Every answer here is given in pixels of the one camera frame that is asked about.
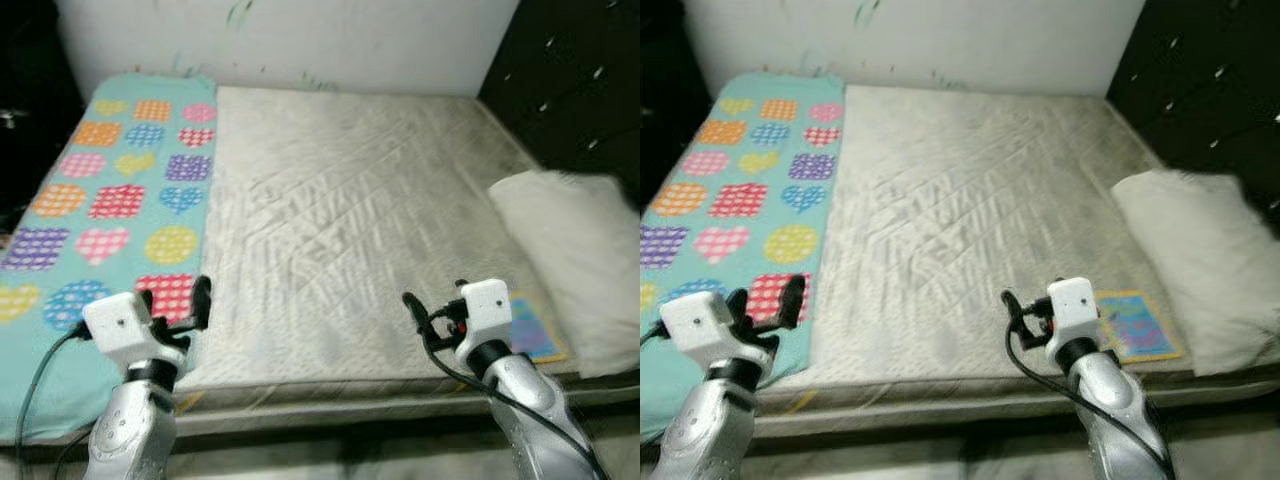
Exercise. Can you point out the blue yellow children's board book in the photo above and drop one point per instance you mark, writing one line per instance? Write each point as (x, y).
(535, 335)
(1140, 330)

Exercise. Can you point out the white pillow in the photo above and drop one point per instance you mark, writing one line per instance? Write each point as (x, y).
(580, 260)
(1200, 260)

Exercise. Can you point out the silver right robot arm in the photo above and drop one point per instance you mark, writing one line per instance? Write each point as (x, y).
(1115, 400)
(530, 400)

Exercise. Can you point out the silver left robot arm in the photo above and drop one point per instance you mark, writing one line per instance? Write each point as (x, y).
(715, 440)
(130, 430)

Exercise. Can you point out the teal blanket with dotted shapes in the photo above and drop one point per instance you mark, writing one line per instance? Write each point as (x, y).
(120, 200)
(740, 200)

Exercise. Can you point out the white patterned mattress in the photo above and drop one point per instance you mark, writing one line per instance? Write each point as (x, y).
(960, 200)
(350, 200)

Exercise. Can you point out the dark tufted headboard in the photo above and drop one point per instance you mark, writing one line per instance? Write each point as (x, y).
(1200, 70)
(570, 80)

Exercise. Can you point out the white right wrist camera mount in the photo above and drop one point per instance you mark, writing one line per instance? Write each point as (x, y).
(487, 310)
(1072, 308)

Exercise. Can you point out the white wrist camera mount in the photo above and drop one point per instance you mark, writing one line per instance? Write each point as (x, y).
(115, 322)
(695, 322)
(487, 310)
(1072, 308)

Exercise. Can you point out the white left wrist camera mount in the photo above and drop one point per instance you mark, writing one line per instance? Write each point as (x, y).
(695, 322)
(115, 322)

